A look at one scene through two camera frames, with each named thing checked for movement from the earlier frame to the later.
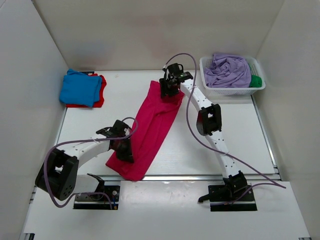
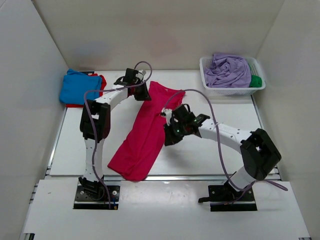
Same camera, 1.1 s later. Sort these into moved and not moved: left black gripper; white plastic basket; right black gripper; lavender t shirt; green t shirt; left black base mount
Moved: right black gripper; left black gripper
Not moved: left black base mount; white plastic basket; lavender t shirt; green t shirt
